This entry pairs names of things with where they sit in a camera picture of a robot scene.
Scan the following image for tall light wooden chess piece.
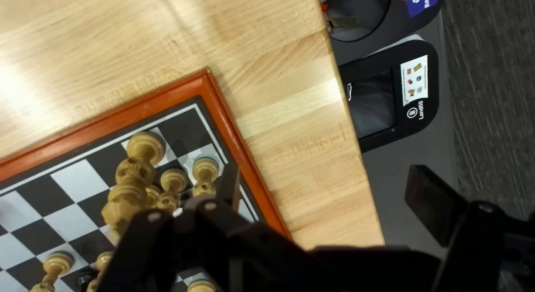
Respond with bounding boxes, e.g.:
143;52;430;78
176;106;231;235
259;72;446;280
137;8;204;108
100;132;167;243

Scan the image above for dark chess piece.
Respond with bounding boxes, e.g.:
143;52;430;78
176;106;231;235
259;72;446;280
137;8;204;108
75;269;99;291

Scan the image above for light wooden pawn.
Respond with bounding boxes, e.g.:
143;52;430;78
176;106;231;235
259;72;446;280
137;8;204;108
192;156;220;197
29;251;75;292
156;168;189;214

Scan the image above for black recycling bin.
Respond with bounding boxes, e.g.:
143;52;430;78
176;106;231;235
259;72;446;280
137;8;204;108
318;0;446;67

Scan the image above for black landfill bin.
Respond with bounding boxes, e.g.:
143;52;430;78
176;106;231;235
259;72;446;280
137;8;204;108
338;34;440;154

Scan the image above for chessboard with orange frame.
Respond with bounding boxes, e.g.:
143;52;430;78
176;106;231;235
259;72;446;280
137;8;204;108
0;69;292;292

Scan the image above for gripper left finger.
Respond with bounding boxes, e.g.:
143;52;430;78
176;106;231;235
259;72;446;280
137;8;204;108
96;164;310;292

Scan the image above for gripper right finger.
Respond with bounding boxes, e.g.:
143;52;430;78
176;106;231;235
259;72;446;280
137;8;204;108
404;164;535;292

